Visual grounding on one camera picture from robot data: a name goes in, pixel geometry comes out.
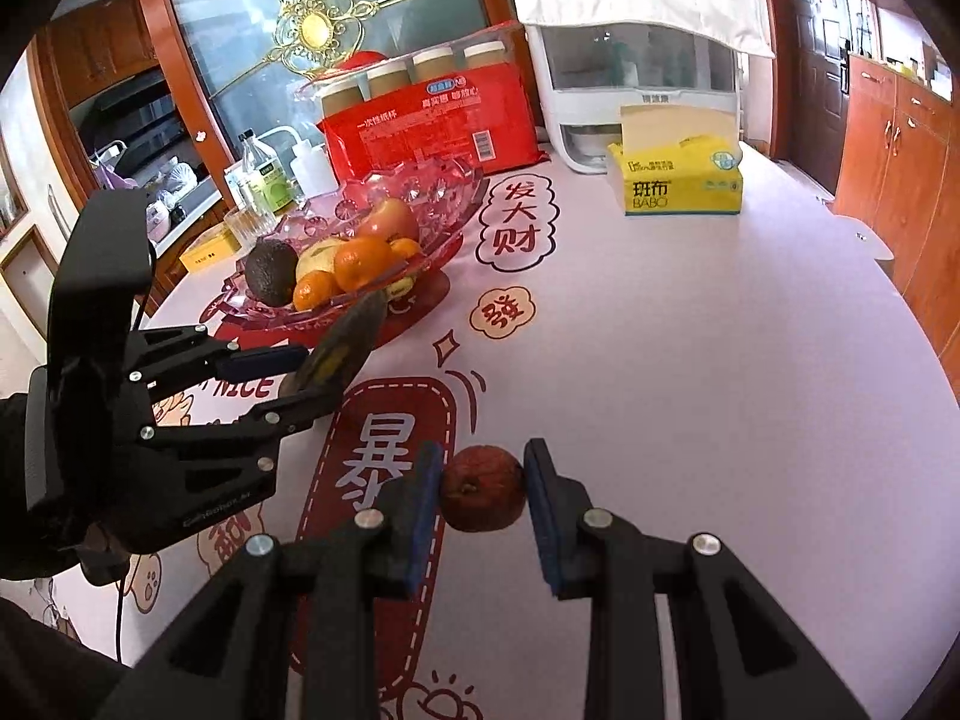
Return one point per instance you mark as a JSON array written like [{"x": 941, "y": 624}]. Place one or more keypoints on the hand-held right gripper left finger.
[{"x": 424, "y": 517}]

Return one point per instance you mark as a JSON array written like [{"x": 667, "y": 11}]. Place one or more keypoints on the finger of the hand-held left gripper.
[
  {"x": 262, "y": 364},
  {"x": 300, "y": 409}
]

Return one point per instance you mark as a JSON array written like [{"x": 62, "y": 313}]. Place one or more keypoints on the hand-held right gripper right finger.
[{"x": 544, "y": 517}]

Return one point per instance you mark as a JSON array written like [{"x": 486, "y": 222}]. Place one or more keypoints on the wrinkled dark red fruit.
[{"x": 481, "y": 491}]

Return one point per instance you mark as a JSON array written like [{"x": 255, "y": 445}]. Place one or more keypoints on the dark overripe banana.
[{"x": 345, "y": 345}]

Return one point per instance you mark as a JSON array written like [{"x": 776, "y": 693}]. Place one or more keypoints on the medium orange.
[{"x": 315, "y": 292}]

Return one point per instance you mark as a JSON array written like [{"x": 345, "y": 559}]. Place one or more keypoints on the dark avocado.
[{"x": 271, "y": 274}]

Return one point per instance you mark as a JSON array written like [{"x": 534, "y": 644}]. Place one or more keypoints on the large orange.
[{"x": 364, "y": 262}]

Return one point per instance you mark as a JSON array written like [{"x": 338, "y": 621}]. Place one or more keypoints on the small orange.
[{"x": 406, "y": 247}]

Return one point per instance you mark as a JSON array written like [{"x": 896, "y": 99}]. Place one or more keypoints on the pink plastic fruit tray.
[{"x": 442, "y": 195}]

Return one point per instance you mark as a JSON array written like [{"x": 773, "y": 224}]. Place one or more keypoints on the yellow pear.
[{"x": 315, "y": 255}]

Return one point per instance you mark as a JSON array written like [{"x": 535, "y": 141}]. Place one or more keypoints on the yellow flat box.
[{"x": 208, "y": 251}]

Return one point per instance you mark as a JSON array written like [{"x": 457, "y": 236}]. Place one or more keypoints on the clear glass cup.
[{"x": 249, "y": 229}]

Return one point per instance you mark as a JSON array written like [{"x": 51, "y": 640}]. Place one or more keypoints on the glass bottle with green label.
[{"x": 264, "y": 176}]

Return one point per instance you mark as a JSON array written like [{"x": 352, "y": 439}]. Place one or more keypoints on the red apple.
[{"x": 388, "y": 221}]

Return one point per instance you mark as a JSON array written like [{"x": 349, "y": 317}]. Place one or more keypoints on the white squeeze bottle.
[{"x": 313, "y": 169}]

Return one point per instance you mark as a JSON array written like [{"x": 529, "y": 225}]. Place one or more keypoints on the printed tablecloth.
[{"x": 675, "y": 352}]

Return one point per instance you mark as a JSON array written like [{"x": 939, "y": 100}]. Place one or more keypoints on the red packet of paper cups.
[{"x": 420, "y": 127}]

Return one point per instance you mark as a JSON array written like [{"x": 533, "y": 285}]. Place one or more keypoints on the yellow tissue box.
[{"x": 675, "y": 180}]

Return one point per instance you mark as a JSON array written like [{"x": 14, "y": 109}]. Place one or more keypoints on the person's dark clothing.
[{"x": 45, "y": 667}]

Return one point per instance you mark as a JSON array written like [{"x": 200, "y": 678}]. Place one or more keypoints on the white countertop appliance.
[{"x": 637, "y": 109}]

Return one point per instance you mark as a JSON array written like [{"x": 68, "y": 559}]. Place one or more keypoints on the wooden cabinets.
[{"x": 900, "y": 165}]

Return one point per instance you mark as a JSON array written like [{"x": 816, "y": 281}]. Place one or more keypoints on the dark wooden door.
[{"x": 814, "y": 52}]

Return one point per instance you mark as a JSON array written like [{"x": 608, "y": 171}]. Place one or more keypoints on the wooden wall cabinet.
[{"x": 97, "y": 52}]

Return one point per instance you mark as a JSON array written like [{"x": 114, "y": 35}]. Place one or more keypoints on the glass partition with wooden frame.
[{"x": 225, "y": 52}]

